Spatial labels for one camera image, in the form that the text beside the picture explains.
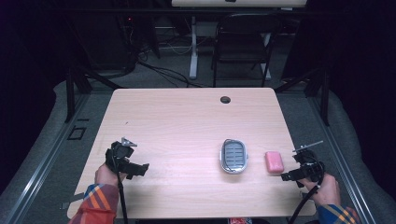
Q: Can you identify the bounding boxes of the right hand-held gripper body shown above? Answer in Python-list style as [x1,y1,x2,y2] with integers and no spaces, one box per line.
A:
[291,140,326,189]

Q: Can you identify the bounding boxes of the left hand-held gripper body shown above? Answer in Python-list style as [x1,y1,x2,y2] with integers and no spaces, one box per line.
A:
[105,137,138,174]

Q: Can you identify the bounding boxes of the person's left hand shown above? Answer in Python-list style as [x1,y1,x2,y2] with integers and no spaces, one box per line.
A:
[94,162,128,188]

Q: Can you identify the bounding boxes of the person's right hand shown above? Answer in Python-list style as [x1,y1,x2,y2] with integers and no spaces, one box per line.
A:
[299,172,342,207]

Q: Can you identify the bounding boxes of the pink soap bar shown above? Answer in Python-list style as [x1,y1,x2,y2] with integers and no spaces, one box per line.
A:
[264,150,285,175]

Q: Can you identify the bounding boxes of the grey oval soap dish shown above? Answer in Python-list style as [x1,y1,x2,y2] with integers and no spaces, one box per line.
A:
[219,138,249,175]

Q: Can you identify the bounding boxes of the person's red clothing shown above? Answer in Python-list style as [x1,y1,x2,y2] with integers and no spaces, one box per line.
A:
[228,217,254,224]

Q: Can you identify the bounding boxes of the white table leg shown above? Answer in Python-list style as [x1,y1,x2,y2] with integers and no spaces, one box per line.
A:
[189,15,201,80]

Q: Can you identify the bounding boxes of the black folding chair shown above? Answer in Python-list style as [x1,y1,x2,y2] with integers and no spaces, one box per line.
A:
[211,12,284,89]

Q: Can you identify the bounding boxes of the white table top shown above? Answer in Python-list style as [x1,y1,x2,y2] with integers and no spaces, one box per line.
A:
[171,0,308,8]

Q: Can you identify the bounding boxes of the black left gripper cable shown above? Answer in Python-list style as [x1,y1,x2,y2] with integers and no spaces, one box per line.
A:
[111,152,130,224]

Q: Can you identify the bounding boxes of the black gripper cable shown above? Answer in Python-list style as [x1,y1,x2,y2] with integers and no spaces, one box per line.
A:
[287,161,325,224]
[111,152,130,224]

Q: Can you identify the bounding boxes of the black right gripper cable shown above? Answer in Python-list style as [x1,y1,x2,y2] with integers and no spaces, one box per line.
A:
[287,161,325,224]

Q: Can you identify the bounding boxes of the metal floor rail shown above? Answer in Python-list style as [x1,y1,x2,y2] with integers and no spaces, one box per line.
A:
[306,94,377,224]
[2,92,92,224]

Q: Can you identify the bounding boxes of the black metal stand frame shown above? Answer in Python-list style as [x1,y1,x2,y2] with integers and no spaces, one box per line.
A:
[64,65,123,124]
[274,65,332,127]

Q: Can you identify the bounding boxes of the black floor cables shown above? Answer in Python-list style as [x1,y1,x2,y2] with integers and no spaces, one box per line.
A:
[124,18,206,89]

